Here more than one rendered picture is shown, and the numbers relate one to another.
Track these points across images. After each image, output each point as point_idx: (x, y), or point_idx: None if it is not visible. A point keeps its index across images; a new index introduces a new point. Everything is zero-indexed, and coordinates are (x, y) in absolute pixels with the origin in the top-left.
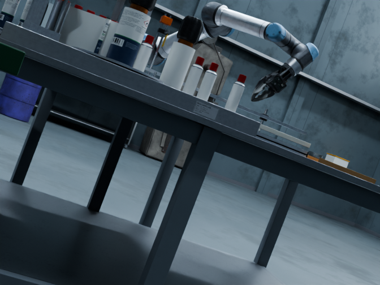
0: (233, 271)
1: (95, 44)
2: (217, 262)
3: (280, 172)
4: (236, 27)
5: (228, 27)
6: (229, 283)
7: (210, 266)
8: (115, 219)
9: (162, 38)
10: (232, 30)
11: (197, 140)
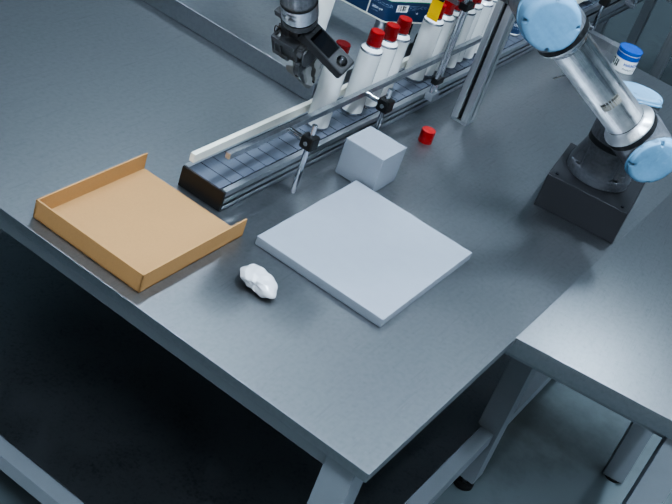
0: (202, 453)
1: (422, 10)
2: (248, 465)
3: None
4: None
5: (514, 11)
6: (148, 365)
7: (223, 411)
8: (444, 426)
9: (458, 15)
10: (519, 22)
11: None
